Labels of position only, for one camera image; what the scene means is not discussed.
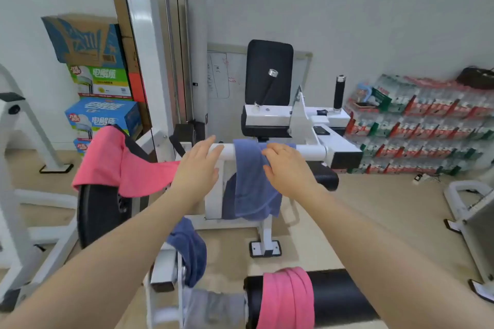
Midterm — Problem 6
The person's right hand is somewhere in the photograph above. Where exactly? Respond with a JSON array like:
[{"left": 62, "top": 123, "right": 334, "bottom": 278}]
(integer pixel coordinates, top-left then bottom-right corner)
[{"left": 261, "top": 142, "right": 321, "bottom": 202}]

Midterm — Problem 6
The person's left hand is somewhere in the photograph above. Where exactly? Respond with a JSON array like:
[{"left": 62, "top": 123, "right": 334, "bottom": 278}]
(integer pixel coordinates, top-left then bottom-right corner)
[{"left": 169, "top": 135, "right": 224, "bottom": 206}]

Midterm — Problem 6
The blue towel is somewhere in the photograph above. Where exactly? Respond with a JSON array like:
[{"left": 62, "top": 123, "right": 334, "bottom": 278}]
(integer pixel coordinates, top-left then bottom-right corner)
[
  {"left": 222, "top": 138, "right": 297, "bottom": 222},
  {"left": 166, "top": 216, "right": 207, "bottom": 288}
]

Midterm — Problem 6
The pink towel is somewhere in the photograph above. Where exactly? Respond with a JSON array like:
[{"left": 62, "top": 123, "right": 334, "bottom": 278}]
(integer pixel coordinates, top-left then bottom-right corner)
[
  {"left": 72, "top": 125, "right": 181, "bottom": 198},
  {"left": 256, "top": 266, "right": 315, "bottom": 329}
]

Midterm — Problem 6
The brown wicker basket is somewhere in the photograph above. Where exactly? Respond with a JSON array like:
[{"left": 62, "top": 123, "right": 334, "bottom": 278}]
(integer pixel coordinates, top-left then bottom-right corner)
[{"left": 455, "top": 66, "right": 494, "bottom": 90}]

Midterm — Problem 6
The person's left forearm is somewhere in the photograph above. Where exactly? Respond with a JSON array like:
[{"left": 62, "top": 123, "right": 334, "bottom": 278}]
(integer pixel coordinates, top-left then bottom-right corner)
[{"left": 0, "top": 182, "right": 211, "bottom": 329}]

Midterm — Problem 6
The person's right forearm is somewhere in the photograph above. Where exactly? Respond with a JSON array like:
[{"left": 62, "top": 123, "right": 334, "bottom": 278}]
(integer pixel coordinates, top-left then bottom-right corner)
[{"left": 287, "top": 182, "right": 494, "bottom": 329}]

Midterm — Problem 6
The black seat pad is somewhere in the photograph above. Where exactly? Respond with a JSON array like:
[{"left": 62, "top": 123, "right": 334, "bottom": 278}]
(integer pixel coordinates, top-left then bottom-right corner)
[{"left": 307, "top": 161, "right": 340, "bottom": 191}]

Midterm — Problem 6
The black cushion under white plate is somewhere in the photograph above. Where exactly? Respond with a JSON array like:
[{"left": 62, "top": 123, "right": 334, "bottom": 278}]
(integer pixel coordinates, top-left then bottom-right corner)
[{"left": 241, "top": 113, "right": 294, "bottom": 139}]

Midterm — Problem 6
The white leg extension machine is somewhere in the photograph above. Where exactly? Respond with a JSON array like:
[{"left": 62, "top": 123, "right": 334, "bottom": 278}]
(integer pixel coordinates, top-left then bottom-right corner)
[{"left": 115, "top": 0, "right": 363, "bottom": 329}]

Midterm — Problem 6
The black backrest pad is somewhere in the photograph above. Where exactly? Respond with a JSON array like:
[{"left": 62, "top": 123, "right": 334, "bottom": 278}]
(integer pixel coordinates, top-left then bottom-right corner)
[{"left": 245, "top": 39, "right": 294, "bottom": 106}]

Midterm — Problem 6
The black weight plate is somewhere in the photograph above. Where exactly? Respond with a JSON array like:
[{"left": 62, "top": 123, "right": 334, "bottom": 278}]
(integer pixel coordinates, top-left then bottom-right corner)
[{"left": 77, "top": 124, "right": 151, "bottom": 250}]

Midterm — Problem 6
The small blue box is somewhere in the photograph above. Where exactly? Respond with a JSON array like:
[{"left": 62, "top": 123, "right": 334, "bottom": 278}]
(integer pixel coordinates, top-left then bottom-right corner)
[{"left": 73, "top": 139, "right": 93, "bottom": 156}]

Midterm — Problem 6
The black roller pad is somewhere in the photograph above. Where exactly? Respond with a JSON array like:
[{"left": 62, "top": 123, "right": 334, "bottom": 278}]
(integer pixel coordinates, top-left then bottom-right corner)
[{"left": 243, "top": 269, "right": 381, "bottom": 329}]

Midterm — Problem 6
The green and white box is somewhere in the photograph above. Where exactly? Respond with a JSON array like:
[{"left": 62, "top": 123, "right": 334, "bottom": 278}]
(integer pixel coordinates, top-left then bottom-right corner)
[{"left": 67, "top": 64, "right": 133, "bottom": 99}]

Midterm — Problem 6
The grey towel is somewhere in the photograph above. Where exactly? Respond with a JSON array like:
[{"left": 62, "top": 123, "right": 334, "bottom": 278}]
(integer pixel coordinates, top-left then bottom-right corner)
[{"left": 181, "top": 286, "right": 248, "bottom": 329}]

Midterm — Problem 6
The stack of bottled water packs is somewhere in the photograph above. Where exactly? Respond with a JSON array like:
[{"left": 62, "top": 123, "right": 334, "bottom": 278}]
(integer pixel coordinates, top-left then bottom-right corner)
[{"left": 343, "top": 73, "right": 494, "bottom": 176}]

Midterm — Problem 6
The brown and blue cardboard box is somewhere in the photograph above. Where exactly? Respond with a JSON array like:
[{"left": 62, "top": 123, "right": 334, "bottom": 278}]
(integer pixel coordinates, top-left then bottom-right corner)
[{"left": 41, "top": 13, "right": 126, "bottom": 69}]

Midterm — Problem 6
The black handle grip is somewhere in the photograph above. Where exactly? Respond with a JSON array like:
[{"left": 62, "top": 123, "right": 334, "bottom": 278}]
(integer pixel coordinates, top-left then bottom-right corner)
[{"left": 333, "top": 75, "right": 347, "bottom": 111}]

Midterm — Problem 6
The white stepped gym frame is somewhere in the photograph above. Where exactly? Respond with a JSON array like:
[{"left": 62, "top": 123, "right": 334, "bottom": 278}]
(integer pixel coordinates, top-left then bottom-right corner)
[{"left": 0, "top": 64, "right": 80, "bottom": 312}]

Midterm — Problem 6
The white gym frame grey panel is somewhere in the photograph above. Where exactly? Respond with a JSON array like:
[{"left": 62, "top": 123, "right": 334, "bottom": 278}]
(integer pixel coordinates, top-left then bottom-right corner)
[{"left": 444, "top": 180, "right": 494, "bottom": 304}]

